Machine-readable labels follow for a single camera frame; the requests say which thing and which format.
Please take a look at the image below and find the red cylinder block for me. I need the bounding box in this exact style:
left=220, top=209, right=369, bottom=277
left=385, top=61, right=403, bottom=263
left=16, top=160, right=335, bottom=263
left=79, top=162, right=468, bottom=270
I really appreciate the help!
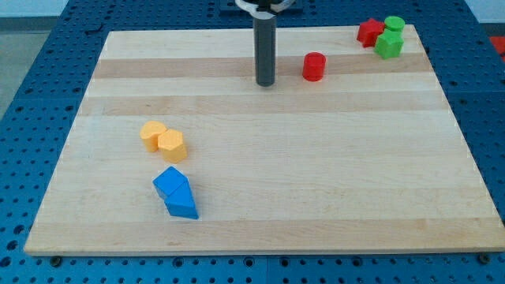
left=302, top=52, right=327, bottom=82

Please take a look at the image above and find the red star block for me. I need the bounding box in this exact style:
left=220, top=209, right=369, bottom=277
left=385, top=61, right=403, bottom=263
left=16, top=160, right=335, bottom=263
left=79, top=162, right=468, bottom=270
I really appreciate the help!
left=357, top=18, right=385, bottom=47

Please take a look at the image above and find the green star block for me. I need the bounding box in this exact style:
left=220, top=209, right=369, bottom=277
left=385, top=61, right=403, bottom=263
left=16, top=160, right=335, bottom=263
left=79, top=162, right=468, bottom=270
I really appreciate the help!
left=374, top=29, right=404, bottom=59

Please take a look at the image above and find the wooden board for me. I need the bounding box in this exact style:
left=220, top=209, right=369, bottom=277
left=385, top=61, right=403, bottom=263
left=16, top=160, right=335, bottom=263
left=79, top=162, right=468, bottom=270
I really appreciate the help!
left=24, top=25, right=504, bottom=256

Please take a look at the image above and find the yellow hexagon block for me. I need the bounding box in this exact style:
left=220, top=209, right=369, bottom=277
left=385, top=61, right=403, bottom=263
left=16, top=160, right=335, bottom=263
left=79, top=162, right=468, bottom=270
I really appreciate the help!
left=158, top=129, right=188, bottom=164

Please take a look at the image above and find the blue cube block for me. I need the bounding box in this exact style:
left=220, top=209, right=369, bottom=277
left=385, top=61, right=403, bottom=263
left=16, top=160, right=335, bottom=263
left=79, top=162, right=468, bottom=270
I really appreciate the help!
left=152, top=166, right=189, bottom=200

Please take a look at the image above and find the blue triangular block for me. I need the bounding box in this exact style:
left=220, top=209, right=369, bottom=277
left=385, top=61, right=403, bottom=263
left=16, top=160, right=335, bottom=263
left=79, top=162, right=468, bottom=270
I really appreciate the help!
left=164, top=182, right=199, bottom=219

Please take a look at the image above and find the yellow heart block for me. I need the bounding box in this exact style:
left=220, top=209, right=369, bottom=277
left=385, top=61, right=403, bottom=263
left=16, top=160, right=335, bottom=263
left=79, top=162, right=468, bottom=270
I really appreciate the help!
left=139, top=121, right=167, bottom=152

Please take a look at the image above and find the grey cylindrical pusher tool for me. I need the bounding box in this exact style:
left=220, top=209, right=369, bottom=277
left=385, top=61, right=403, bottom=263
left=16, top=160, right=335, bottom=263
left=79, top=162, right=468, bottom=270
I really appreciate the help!
left=253, top=12, right=276, bottom=87

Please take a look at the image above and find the green cylinder block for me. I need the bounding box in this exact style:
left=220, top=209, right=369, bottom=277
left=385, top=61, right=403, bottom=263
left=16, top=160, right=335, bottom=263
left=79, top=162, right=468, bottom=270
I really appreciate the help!
left=384, top=16, right=406, bottom=32

